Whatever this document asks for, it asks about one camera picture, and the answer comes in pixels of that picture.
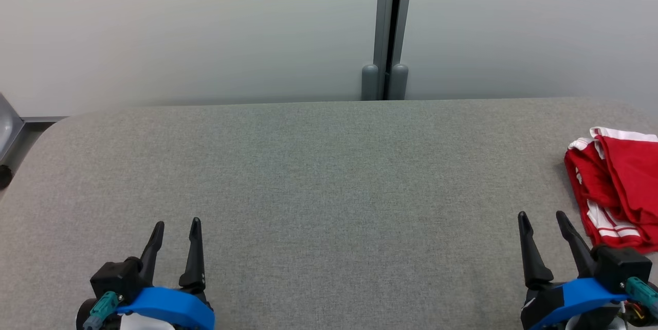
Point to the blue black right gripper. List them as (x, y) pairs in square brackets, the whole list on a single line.
[(570, 296)]

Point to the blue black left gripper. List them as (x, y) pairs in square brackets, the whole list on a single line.
[(180, 309)]

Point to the red white basketball jersey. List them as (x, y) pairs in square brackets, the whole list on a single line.
[(627, 176)]

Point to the grey fabric sofa seat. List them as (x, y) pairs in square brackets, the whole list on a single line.
[(329, 191)]

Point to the black caster wheel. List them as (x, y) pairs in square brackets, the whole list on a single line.
[(4, 177)]

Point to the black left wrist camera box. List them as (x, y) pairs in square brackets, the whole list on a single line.
[(115, 278)]

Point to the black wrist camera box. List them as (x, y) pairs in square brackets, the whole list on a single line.
[(115, 278), (619, 268)]

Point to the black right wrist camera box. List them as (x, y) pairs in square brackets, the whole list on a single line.
[(619, 268)]

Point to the grey metal partition post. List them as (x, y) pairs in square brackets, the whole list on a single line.
[(384, 11)]

